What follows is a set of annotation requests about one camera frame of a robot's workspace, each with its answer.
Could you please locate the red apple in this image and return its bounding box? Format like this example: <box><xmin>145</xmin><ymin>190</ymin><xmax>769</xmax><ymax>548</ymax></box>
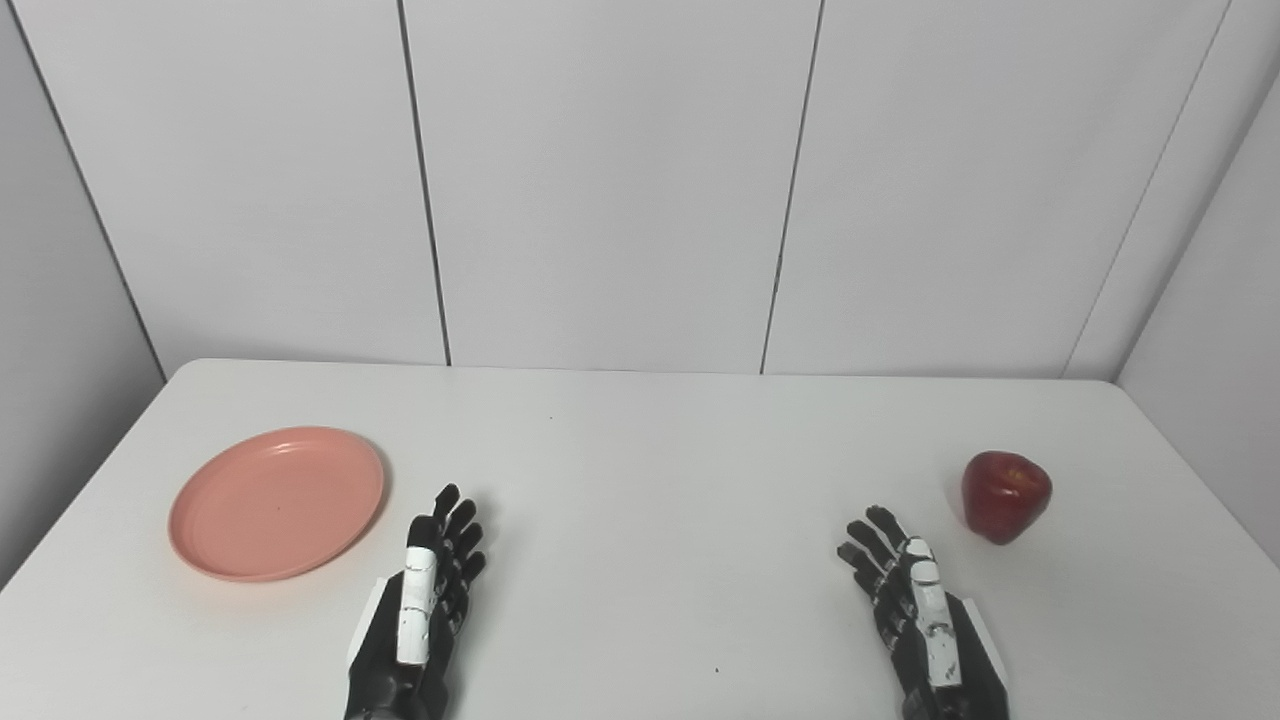
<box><xmin>961</xmin><ymin>450</ymin><xmax>1053</xmax><ymax>546</ymax></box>

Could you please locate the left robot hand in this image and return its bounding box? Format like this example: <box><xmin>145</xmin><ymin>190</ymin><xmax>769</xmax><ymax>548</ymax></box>
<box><xmin>344</xmin><ymin>484</ymin><xmax>488</xmax><ymax>720</ymax></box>

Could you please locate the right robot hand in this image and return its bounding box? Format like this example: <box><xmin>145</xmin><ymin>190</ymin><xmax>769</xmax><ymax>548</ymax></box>
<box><xmin>837</xmin><ymin>505</ymin><xmax>1011</xmax><ymax>720</ymax></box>

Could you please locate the pink plate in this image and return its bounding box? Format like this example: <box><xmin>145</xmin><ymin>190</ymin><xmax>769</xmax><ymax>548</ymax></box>
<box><xmin>168</xmin><ymin>427</ymin><xmax>386</xmax><ymax>583</ymax></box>

